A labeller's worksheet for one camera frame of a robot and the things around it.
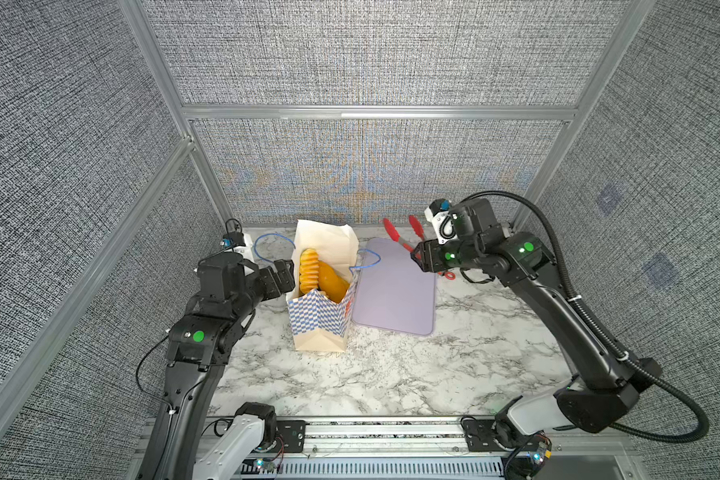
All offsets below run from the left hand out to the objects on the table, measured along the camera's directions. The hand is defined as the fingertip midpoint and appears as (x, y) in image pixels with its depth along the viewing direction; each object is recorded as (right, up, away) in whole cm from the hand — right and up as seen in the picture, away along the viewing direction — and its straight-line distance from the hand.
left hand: (277, 265), depth 66 cm
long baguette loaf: (+10, -7, +26) cm, 29 cm away
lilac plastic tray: (+30, -10, +34) cm, 46 cm away
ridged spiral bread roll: (+3, -2, +24) cm, 24 cm away
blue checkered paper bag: (+7, -16, +13) cm, 22 cm away
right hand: (+34, +4, +4) cm, 34 cm away
